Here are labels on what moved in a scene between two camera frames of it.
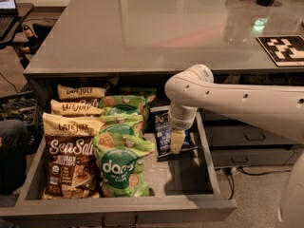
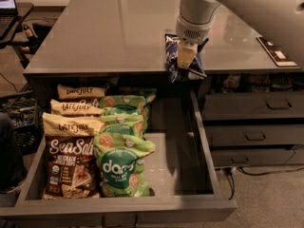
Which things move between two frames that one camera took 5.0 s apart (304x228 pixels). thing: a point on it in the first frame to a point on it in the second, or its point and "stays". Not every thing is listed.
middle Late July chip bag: (86, 109) stays
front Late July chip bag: (70, 169) stays
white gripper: (180, 123) to (192, 31)
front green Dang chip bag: (123, 175) stays
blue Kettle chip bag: (163, 128) to (175, 73)
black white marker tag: (286, 51) stays
